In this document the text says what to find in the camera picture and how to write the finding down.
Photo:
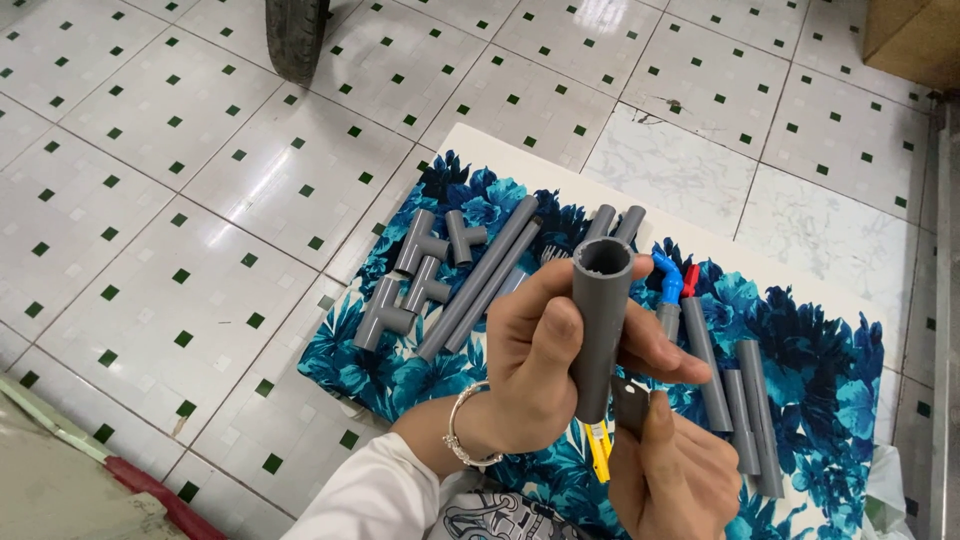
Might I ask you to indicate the person's left hand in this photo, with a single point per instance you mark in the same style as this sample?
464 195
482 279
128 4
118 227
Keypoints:
525 375

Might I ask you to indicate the person's right hand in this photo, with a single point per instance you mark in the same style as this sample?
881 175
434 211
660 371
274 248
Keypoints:
675 487

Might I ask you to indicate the thick grey plastic pipe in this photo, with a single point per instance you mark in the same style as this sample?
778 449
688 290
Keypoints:
600 337

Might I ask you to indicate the yellow utility knife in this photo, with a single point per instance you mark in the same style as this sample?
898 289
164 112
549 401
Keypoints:
628 405

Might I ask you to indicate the long grey plastic pipe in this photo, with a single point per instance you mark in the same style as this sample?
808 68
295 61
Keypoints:
491 292
476 281

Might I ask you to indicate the medium grey plastic pipe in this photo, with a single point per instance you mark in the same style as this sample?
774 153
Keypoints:
761 420
742 427

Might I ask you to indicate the light grey pipe piece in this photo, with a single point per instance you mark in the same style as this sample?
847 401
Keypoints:
512 283

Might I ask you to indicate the grey pipe with red valve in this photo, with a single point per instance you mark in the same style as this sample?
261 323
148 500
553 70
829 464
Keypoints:
705 360

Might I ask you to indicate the grey tee pipe fitting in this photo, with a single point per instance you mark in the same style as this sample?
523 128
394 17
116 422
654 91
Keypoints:
418 241
460 236
379 319
424 285

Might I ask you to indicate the person's printed grey shirt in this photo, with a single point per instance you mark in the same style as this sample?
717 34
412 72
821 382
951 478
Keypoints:
502 517

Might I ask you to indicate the blue floral cloth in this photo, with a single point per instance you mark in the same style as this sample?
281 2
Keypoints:
817 360

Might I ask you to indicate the clear plastic bag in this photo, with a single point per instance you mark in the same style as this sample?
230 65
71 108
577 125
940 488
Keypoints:
889 495

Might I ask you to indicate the black rubber tyre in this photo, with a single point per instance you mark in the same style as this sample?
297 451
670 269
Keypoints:
296 37

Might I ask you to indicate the green step with red edge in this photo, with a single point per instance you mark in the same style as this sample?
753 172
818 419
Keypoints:
67 487

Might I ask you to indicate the brown cardboard box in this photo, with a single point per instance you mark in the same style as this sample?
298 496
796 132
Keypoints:
915 37

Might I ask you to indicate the grey metal door frame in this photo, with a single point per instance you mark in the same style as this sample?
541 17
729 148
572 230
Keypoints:
946 315

